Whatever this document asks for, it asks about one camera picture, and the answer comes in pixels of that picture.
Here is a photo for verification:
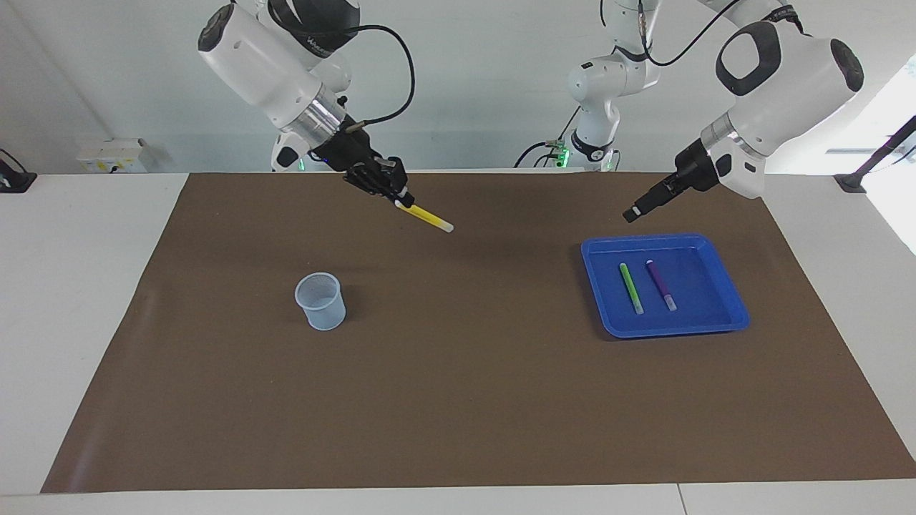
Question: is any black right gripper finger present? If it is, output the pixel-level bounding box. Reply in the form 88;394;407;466
345;172;400;207
376;159;414;205

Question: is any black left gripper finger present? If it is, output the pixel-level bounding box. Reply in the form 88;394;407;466
625;183;679;223
623;176;675;215

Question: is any yellow marker pen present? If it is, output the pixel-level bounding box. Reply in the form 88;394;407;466
392;199;455;234

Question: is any purple marker pen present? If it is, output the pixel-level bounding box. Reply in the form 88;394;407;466
645;260;678;312

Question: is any green marker pen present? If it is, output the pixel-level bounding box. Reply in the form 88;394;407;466
618;263;645;315

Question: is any blue plastic tray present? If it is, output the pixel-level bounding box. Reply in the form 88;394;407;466
580;233;751;339

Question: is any translucent mesh pen cup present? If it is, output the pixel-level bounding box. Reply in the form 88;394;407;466
294;272;347;331

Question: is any brown table mat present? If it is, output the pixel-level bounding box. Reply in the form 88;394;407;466
41;170;916;494

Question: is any black table clamp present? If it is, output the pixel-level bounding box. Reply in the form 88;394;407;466
0;148;38;194

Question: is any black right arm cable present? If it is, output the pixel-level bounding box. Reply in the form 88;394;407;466
336;24;416;133

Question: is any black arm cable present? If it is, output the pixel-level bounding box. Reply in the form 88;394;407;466
601;0;738;69
336;24;416;133

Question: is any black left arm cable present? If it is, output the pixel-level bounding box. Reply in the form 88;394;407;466
601;0;738;69

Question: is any black base cable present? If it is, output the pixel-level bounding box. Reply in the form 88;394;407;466
514;107;582;170

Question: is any black camera stand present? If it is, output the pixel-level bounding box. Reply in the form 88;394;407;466
834;114;916;194

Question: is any white wall socket box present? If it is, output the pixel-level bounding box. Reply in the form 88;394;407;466
77;138;155;173

